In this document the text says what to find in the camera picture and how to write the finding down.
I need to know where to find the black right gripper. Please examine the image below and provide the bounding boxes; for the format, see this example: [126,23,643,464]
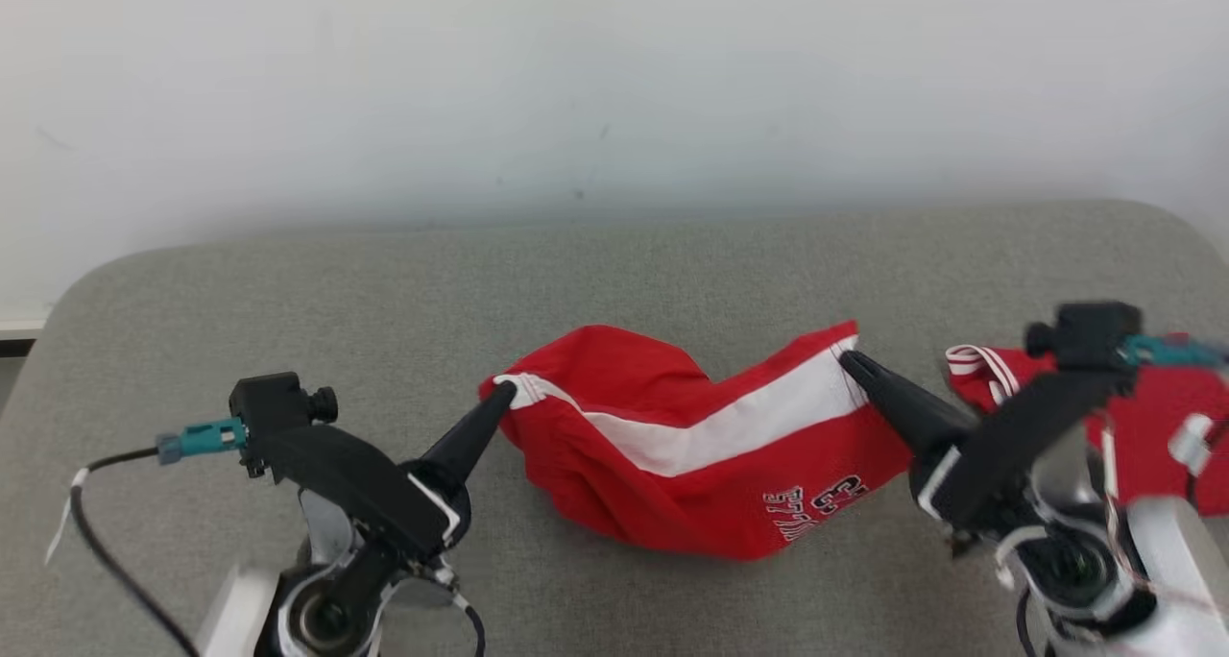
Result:
[840,352,1139,533]

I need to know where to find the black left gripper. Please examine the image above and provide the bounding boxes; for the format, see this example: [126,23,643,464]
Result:
[259,381,518,562]

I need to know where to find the left black cable, teal plug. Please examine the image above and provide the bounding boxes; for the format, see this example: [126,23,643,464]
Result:
[45,417,249,657]

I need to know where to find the red Bulls 23 jersey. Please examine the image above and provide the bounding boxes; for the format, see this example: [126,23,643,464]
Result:
[945,335,1229,519]

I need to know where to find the red white-striped Bulls shorts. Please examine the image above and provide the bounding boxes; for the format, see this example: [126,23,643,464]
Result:
[478,320,915,563]

